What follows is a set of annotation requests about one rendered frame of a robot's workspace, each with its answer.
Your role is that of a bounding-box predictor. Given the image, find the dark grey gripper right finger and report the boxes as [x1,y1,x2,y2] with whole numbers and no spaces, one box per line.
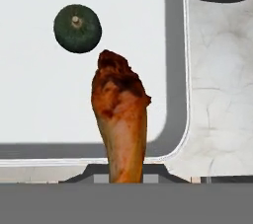
[142,163,191,185]

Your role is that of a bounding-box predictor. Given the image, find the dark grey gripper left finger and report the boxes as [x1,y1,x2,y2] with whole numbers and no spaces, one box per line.
[58,163,111,185]

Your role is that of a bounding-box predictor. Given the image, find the white tupperware container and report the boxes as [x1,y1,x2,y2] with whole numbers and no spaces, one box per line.
[0,0,192,169]

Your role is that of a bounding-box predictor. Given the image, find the dark green round squash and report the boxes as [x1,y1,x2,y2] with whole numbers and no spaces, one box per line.
[52,3,103,54]

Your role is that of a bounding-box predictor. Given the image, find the brown chicken drumstick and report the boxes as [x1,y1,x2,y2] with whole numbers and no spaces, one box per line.
[91,48,152,185]

